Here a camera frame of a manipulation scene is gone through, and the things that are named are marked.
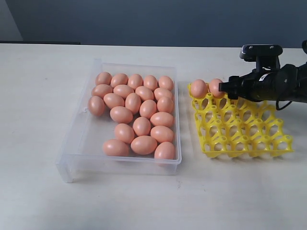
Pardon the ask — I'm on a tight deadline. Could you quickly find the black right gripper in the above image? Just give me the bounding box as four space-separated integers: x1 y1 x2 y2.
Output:
218 64 303 102

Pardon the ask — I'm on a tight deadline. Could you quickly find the clear plastic bin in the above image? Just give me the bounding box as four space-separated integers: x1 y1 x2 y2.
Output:
56 59 182 183

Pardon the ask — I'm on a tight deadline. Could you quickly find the brown egg front right corner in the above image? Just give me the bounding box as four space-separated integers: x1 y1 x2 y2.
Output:
154 142 175 160

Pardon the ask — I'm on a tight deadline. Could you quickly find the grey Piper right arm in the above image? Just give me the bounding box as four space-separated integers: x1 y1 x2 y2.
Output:
219 45 307 103

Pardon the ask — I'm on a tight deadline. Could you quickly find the brown egg front middle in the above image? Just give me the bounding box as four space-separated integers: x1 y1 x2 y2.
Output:
130 136 157 155

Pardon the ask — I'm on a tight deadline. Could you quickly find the brown egg placed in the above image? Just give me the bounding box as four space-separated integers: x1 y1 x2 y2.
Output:
110 106 133 124
209 79 225 98
190 79 208 99

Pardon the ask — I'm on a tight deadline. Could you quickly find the brown egg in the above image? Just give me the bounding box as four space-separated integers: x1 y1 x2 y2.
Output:
150 126 174 143
128 74 143 90
110 73 129 88
87 96 105 116
143 75 158 91
132 117 151 136
130 136 157 155
114 123 135 144
158 76 173 91
150 112 174 128
95 72 112 85

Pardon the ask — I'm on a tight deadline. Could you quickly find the brown egg far left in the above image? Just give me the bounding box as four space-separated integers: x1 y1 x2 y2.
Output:
87 96 105 116

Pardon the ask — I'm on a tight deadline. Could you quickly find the brown egg back left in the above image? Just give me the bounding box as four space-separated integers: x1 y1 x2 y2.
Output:
95 72 112 85

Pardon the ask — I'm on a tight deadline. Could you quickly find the brown egg back right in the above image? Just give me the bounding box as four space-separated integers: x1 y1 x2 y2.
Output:
158 76 173 91

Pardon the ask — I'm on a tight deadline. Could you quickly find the brown egg right middle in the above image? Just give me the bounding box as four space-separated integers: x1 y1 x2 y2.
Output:
150 112 174 128

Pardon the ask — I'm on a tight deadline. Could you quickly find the yellow plastic egg tray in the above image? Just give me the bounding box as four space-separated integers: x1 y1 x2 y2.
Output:
191 93 293 158

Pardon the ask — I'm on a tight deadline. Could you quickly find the brown egg second row right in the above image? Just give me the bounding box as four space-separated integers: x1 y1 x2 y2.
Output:
154 87 173 101

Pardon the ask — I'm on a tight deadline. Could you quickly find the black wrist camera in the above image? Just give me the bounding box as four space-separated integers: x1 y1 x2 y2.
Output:
239 45 283 72

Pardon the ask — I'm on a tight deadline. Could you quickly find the brown egg second row left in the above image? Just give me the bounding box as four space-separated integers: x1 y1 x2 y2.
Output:
91 84 113 98

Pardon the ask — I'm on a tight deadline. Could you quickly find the black object behind table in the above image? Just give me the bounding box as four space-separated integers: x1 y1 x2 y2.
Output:
0 41 81 45

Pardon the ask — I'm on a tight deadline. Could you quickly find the brown egg front left centre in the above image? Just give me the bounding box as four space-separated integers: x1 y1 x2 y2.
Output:
114 123 135 144

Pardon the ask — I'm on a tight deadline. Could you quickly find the brown egg third row right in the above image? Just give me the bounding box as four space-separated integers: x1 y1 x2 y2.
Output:
157 96 174 114

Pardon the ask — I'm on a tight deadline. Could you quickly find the brown egg right lower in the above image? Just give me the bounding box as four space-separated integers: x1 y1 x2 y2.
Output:
150 126 174 143

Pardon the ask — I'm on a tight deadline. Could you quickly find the brown egg second row middle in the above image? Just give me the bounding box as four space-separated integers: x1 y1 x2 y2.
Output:
113 84 134 99

